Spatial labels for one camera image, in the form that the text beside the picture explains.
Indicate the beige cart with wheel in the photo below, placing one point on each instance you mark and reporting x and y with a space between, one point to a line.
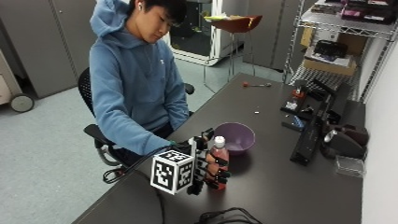
12 90

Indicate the purple bowl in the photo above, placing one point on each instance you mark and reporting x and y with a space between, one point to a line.
236 137

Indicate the white-framed glass enclosure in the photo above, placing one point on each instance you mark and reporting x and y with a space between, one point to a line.
199 34

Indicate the black tray with red part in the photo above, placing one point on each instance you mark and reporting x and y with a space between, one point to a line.
295 102

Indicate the red bar stool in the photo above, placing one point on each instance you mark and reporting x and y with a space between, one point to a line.
237 23

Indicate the black and silver device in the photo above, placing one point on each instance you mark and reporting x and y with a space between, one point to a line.
344 143

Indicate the grey cabinet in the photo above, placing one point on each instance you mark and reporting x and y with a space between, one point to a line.
46 43

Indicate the red drink bottle white cap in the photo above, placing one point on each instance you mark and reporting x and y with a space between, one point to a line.
220 153

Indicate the clear plastic box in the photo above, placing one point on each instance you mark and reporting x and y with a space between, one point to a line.
351 166

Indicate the white earbud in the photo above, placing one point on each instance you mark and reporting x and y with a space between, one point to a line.
140 5

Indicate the black office chair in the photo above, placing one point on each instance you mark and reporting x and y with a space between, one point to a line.
86 90

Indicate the person in blue hoodie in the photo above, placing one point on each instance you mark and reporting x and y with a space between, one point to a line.
132 81

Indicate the small blue and black box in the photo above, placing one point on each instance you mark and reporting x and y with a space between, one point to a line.
295 123

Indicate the cardboard box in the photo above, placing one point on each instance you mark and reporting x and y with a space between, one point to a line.
329 66

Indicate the black bag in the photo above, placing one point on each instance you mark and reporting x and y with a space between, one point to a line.
331 49

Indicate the white cube with black markers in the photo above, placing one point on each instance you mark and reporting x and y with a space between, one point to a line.
172 171

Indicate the black flat stand device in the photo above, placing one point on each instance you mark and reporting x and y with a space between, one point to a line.
309 137

